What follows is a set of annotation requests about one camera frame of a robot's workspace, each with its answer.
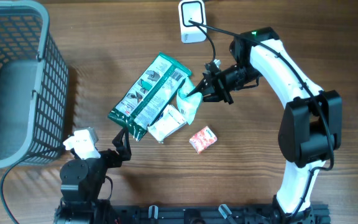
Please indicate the small red white carton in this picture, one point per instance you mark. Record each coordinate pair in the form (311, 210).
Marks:
(203, 139)

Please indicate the green gloves packet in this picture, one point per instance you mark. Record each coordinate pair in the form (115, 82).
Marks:
(149, 95)

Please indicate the white paper packet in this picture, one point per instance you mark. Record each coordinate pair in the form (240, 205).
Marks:
(170, 121)

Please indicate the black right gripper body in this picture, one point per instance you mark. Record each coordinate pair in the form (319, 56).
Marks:
(217, 82)

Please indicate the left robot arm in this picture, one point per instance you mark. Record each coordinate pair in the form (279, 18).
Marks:
(83, 177)

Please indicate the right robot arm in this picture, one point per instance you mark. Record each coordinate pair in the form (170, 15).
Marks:
(310, 130)

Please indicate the teal tissue packet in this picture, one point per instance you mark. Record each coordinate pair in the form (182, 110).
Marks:
(188, 105)

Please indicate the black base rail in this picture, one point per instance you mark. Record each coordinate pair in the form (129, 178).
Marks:
(197, 214)

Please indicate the white barcode scanner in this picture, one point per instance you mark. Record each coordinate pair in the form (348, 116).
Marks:
(191, 11)

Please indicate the grey plastic shopping basket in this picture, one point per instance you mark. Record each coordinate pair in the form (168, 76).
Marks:
(34, 82)

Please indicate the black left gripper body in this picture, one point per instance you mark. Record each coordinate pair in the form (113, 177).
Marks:
(109, 160)

